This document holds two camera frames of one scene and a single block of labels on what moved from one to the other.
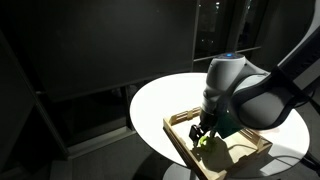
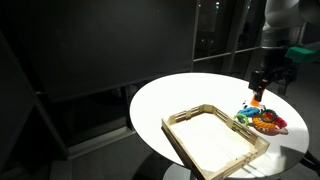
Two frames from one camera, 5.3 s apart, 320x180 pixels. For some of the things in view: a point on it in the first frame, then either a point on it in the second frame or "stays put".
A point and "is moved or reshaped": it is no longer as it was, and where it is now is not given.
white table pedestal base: [178, 172] stays put
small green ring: [201, 139] is moved or reshaped
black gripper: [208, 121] to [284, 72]
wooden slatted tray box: [223, 155] stays put
